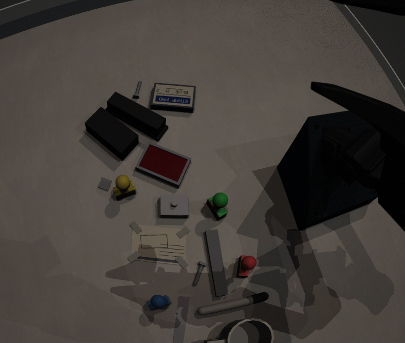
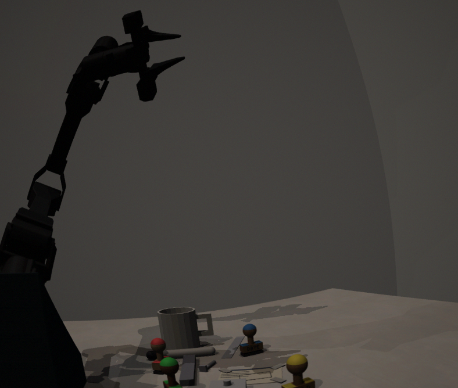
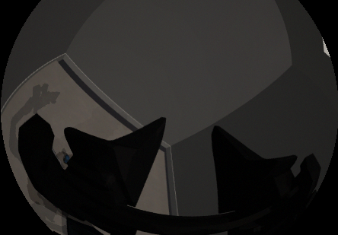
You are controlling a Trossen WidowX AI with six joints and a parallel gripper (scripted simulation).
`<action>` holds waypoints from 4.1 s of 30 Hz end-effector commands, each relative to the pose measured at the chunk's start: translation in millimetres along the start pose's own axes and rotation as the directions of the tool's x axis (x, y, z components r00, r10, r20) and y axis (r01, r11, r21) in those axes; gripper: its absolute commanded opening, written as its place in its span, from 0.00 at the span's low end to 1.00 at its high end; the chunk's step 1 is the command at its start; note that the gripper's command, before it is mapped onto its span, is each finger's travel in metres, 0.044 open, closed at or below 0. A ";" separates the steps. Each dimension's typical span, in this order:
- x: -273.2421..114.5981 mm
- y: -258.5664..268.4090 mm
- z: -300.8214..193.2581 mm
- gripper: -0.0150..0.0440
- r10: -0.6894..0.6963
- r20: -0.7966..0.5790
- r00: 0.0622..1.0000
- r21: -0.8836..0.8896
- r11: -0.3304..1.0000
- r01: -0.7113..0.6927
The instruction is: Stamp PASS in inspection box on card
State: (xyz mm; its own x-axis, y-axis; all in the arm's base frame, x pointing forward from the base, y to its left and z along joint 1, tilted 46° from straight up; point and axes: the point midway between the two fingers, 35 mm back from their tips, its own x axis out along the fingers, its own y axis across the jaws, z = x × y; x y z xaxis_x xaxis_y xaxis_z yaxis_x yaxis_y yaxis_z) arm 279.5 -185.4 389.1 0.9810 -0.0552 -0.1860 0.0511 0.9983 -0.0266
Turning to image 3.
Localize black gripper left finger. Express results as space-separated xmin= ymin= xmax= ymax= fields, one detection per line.
xmin=64 ymin=117 xmax=166 ymax=207

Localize dark blue rubber stamp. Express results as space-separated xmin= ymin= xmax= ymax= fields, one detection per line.
xmin=64 ymin=154 xmax=70 ymax=164

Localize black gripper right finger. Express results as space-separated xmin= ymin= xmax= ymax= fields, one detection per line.
xmin=212 ymin=125 xmax=298 ymax=213

